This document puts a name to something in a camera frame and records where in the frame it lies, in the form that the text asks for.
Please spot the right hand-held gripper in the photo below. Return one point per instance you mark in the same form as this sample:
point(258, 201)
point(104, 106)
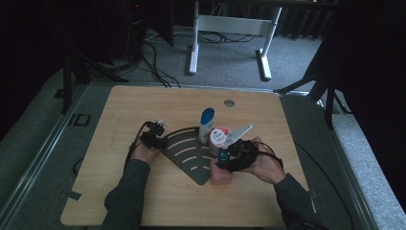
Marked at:
point(242, 156)

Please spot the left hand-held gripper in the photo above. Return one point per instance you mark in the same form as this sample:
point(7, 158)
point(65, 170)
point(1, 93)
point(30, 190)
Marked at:
point(154, 139)

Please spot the pink bottle with dark cap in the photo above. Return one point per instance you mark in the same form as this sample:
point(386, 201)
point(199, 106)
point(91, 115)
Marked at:
point(220, 177)

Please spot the round jar with pink lid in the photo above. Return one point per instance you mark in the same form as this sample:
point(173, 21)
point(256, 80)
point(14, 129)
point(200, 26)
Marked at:
point(218, 137)

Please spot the white bottle with blue cap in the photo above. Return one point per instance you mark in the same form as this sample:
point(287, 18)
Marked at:
point(205, 131)

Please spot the dark slotted corner rack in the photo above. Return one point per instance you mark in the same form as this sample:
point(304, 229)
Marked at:
point(198, 174)

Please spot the person's left hand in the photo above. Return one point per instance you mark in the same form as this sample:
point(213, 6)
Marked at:
point(143, 155)

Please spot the person's right hand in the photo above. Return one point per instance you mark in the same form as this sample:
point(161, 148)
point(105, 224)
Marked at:
point(268, 169)

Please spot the round table grommet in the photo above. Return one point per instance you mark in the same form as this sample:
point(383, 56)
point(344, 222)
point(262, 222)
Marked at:
point(229, 103)

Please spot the black tripod stand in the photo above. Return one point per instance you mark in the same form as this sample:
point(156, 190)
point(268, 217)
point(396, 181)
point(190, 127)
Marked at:
point(328, 102)
point(67, 83)

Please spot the black rectangular floor bracket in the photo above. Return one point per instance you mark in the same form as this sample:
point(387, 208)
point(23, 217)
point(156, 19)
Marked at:
point(81, 119)

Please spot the white desk frame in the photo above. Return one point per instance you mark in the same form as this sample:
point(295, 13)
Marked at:
point(233, 25)

